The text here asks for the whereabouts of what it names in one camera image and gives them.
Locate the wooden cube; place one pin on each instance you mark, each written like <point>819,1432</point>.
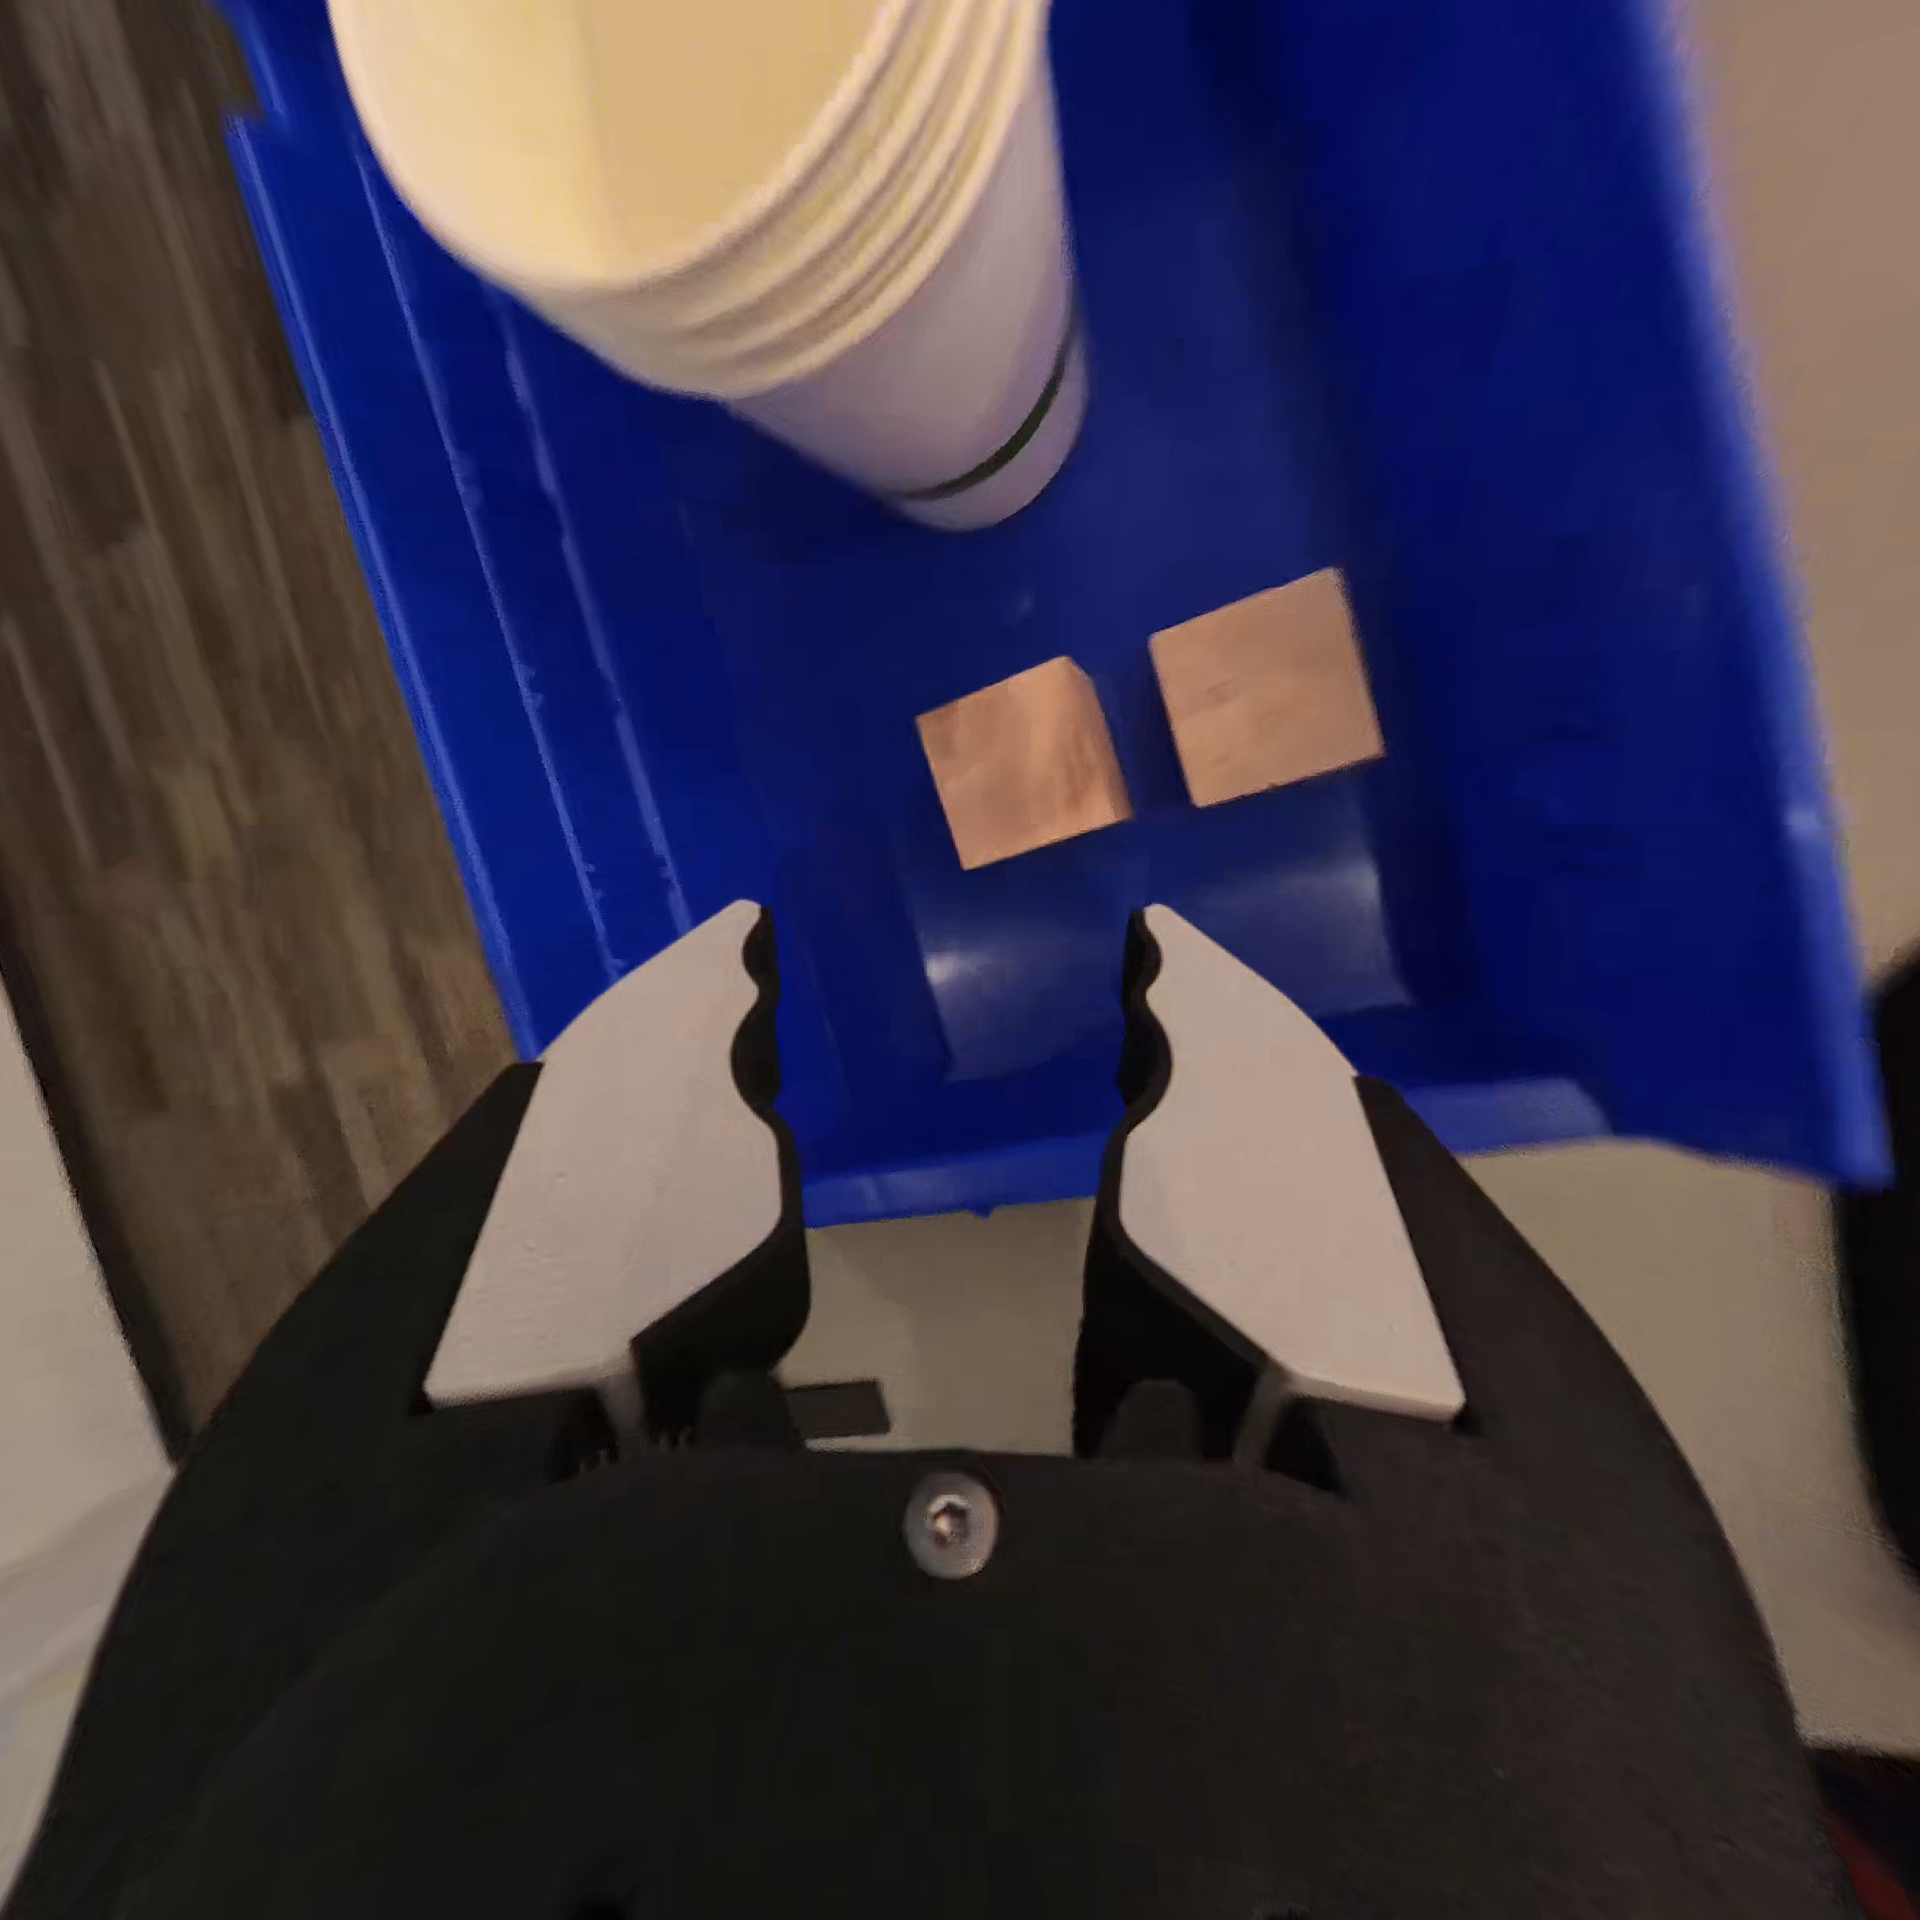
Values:
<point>1020,765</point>
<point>1269,691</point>

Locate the black wrist rest pad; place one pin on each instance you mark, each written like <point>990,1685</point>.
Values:
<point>1893,1274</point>

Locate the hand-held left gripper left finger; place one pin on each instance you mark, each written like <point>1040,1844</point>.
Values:
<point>630,1201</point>

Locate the blue plastic bin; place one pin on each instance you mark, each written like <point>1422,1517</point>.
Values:
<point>1351,374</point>

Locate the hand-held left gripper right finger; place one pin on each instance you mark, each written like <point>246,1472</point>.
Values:
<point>1290,1214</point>

